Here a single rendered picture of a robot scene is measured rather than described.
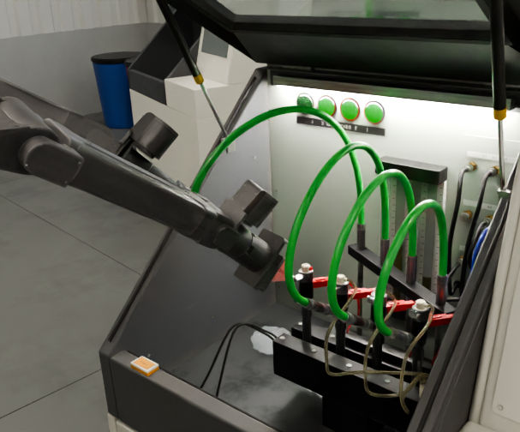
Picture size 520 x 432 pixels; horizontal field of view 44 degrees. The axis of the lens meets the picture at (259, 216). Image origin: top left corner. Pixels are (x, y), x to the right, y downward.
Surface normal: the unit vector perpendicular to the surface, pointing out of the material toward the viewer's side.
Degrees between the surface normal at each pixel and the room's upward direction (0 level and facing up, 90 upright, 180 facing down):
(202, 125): 90
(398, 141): 90
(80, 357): 0
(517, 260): 76
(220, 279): 90
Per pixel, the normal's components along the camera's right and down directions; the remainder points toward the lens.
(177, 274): 0.77, 0.21
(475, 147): -0.64, 0.31
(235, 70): 0.48, 0.31
